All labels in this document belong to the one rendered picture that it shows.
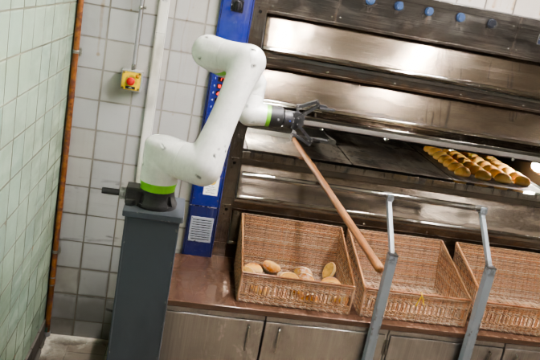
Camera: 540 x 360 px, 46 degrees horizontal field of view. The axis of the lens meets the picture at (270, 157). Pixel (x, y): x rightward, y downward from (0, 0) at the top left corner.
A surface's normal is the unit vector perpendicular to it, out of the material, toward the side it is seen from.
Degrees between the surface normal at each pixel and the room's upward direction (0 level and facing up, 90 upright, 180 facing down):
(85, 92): 90
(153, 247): 90
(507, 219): 70
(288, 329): 91
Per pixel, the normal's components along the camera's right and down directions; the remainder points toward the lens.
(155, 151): -0.41, 0.11
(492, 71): 0.14, -0.09
